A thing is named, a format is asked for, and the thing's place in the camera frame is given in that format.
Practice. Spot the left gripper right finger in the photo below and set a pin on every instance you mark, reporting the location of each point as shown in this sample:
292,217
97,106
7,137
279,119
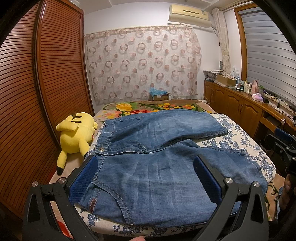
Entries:
241,211

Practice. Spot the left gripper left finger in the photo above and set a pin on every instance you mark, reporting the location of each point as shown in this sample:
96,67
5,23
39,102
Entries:
40,223

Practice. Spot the blue denim jeans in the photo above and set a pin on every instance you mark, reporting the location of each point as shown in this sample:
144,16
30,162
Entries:
159,166

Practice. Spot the person's hand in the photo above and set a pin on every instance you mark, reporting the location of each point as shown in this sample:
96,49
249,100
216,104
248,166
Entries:
284,197

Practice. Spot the long wooden sideboard cabinet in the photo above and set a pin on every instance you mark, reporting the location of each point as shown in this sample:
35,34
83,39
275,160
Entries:
256,118

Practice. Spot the blue floral white bedsheet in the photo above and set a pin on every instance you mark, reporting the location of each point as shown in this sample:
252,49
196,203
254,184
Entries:
231,143

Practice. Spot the pink tissue pack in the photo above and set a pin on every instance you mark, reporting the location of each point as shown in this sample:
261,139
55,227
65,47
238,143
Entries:
257,97

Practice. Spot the pink bottle on sideboard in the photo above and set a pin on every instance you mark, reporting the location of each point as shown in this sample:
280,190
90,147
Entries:
254,88

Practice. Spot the yellow Pikachu plush toy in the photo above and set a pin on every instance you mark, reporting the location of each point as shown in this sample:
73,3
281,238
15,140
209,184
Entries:
76,133

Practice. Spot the cardboard box on sideboard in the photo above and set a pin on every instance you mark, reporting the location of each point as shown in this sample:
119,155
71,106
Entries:
226,81

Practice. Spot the grey window roller blind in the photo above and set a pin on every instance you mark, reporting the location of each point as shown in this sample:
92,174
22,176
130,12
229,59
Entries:
270,58

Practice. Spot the stack of papers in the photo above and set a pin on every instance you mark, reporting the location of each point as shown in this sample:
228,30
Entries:
211,75

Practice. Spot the colourful flower pattern blanket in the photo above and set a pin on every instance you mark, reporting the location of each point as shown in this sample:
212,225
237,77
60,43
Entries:
116,110

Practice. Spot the brown louvered wardrobe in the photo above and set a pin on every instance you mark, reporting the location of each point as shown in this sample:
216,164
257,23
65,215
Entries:
43,80

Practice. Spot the cardboard box with blue bag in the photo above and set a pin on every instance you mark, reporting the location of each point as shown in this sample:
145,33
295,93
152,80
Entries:
158,95

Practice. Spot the circle pattern sheer curtain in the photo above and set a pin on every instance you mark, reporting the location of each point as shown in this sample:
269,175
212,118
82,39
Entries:
123,64

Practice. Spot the beige tied side curtain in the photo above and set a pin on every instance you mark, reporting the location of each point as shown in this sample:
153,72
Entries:
221,26

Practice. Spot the cream wall air conditioner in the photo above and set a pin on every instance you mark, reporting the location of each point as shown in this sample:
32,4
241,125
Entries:
189,15

